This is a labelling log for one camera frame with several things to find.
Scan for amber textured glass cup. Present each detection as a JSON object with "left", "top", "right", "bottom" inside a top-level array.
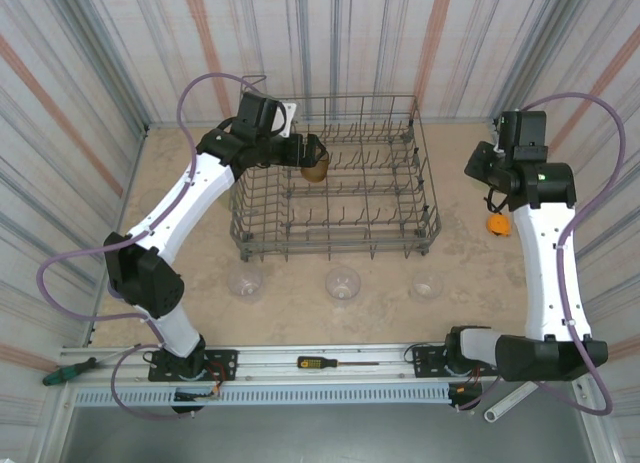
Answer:
[{"left": 298, "top": 152, "right": 331, "bottom": 184}]

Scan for large clear plastic cup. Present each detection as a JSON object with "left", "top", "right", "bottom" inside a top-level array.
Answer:
[
  {"left": 225, "top": 265, "right": 265, "bottom": 299},
  {"left": 324, "top": 266, "right": 363, "bottom": 302}
]

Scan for small clear plastic cup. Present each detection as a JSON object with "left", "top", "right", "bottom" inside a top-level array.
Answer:
[{"left": 410, "top": 275, "right": 445, "bottom": 302}]

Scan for orange tape measure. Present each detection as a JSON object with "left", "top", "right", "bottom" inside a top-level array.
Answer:
[{"left": 487, "top": 212, "right": 514, "bottom": 238}]

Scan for yellow black screwdriver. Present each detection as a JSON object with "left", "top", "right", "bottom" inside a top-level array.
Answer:
[{"left": 296, "top": 355, "right": 381, "bottom": 370}]

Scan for grey metal sheet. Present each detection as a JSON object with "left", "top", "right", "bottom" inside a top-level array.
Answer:
[{"left": 59, "top": 402, "right": 599, "bottom": 463}]

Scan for silver adjustable wrench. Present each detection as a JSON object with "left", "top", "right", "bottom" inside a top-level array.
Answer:
[{"left": 483, "top": 382, "right": 539, "bottom": 423}]

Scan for grey wire dish rack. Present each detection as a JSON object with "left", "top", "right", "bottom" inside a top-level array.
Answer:
[{"left": 228, "top": 74, "right": 444, "bottom": 263}]

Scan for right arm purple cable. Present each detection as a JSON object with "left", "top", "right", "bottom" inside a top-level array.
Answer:
[{"left": 458, "top": 92, "right": 628, "bottom": 417}]

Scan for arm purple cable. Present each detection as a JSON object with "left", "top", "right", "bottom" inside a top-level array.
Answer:
[
  {"left": 458, "top": 92, "right": 628, "bottom": 417},
  {"left": 37, "top": 72, "right": 264, "bottom": 423}
]

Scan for right camera black cable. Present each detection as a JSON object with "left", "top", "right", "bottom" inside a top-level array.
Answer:
[{"left": 483, "top": 188, "right": 507, "bottom": 215}]

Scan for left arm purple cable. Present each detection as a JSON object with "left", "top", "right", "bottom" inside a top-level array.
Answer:
[{"left": 37, "top": 72, "right": 264, "bottom": 423}]

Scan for aluminium mounting rail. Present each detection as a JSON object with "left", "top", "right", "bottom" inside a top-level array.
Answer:
[{"left": 58, "top": 338, "right": 601, "bottom": 382}]

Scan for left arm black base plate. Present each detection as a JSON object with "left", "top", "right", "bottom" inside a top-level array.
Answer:
[{"left": 148, "top": 349, "right": 239, "bottom": 383}]

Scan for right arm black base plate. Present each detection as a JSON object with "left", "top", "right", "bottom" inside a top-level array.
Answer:
[{"left": 412, "top": 343, "right": 501, "bottom": 379}]

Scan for slotted grey cable duct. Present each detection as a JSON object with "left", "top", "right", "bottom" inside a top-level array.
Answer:
[{"left": 73, "top": 384, "right": 454, "bottom": 405}]

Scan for red black power wires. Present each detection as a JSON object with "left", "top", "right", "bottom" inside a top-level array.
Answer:
[
  {"left": 448, "top": 367, "right": 485, "bottom": 399},
  {"left": 174, "top": 360, "right": 224, "bottom": 400}
]

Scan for green handled screwdriver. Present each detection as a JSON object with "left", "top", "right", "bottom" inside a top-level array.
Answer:
[{"left": 42, "top": 345, "right": 146, "bottom": 387}]

